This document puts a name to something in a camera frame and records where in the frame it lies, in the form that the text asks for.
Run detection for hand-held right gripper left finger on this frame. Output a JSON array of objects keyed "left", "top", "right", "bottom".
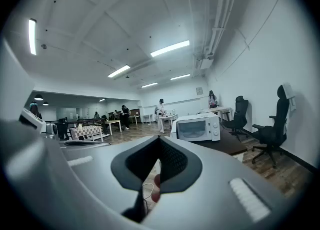
[{"left": 61, "top": 135, "right": 160, "bottom": 224}]

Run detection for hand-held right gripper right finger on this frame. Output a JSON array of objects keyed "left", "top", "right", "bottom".
[{"left": 142, "top": 135, "right": 297, "bottom": 230}]

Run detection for white microwave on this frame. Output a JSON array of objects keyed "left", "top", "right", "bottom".
[{"left": 175, "top": 112, "right": 221, "bottom": 142}]

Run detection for white microwave door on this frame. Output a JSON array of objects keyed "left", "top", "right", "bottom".
[{"left": 170, "top": 120, "right": 179, "bottom": 139}]

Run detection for table with checked cloth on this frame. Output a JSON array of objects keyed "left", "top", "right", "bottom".
[{"left": 69, "top": 124, "right": 104, "bottom": 142}]

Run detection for dark brown table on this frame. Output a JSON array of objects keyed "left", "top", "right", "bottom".
[{"left": 189, "top": 128, "right": 248, "bottom": 156}]

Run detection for black mesh office chair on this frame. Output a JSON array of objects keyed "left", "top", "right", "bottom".
[{"left": 221, "top": 95, "right": 250, "bottom": 142}]

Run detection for white table with wooden top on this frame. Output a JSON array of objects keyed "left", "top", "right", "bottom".
[{"left": 200, "top": 106, "right": 233, "bottom": 122}]

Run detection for white appliance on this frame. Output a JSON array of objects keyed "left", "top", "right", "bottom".
[{"left": 18, "top": 108, "right": 47, "bottom": 134}]

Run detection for white work table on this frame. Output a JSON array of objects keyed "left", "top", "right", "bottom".
[{"left": 158, "top": 113, "right": 179, "bottom": 133}]

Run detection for black office chair with headrest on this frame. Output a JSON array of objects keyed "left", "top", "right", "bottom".
[{"left": 251, "top": 84, "right": 291, "bottom": 169}]

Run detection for white cloth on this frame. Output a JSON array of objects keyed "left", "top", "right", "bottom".
[{"left": 283, "top": 82, "right": 297, "bottom": 112}]

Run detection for white ceiling pipes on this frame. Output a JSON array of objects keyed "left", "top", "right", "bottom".
[{"left": 191, "top": 0, "right": 240, "bottom": 76}]

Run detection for white floor cable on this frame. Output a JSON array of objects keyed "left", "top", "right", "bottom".
[{"left": 141, "top": 182, "right": 155, "bottom": 201}]

